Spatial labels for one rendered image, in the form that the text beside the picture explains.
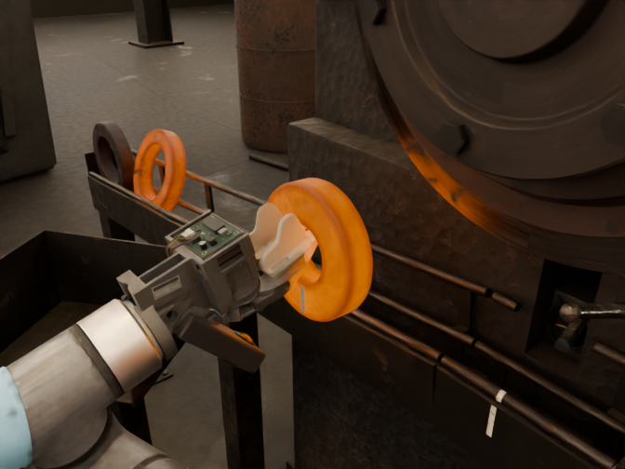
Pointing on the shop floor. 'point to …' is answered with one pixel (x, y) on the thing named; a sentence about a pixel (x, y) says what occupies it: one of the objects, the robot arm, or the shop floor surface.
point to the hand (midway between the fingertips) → (312, 234)
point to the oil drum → (274, 69)
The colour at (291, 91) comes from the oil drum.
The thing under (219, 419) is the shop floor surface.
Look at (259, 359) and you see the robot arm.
